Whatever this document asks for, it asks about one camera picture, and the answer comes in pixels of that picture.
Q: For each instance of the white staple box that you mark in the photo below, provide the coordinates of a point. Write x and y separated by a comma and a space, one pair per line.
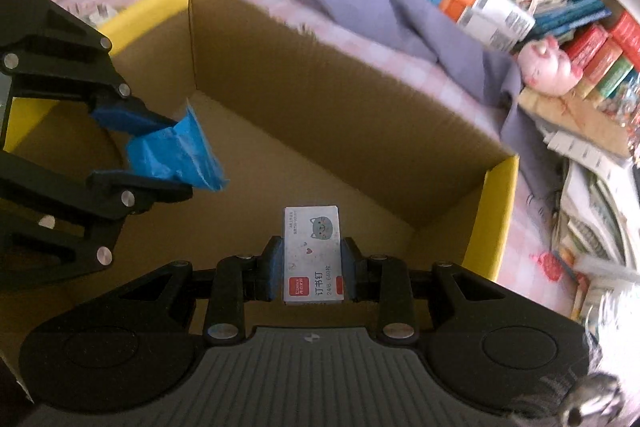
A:
312, 257

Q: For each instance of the blue plastic packet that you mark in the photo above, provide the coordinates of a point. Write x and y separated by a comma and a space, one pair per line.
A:
172, 157

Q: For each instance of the yellow cardboard box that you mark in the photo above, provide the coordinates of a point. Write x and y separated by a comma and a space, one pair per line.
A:
325, 117

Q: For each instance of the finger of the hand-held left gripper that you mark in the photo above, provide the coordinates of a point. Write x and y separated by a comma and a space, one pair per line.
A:
127, 117
140, 192

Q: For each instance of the grey purple cloth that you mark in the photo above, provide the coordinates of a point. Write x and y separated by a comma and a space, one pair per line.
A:
380, 2

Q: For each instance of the pile of papers and booklets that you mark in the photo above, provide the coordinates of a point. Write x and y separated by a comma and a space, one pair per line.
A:
590, 187

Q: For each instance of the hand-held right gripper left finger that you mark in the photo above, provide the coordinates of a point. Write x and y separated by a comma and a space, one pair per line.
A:
273, 269

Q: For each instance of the pink pig toy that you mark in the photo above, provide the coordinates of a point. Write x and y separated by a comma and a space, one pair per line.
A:
547, 67

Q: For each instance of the white charger plug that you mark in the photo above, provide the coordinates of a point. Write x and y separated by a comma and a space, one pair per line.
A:
100, 14

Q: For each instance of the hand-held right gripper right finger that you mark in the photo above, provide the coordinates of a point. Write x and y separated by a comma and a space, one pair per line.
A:
351, 272

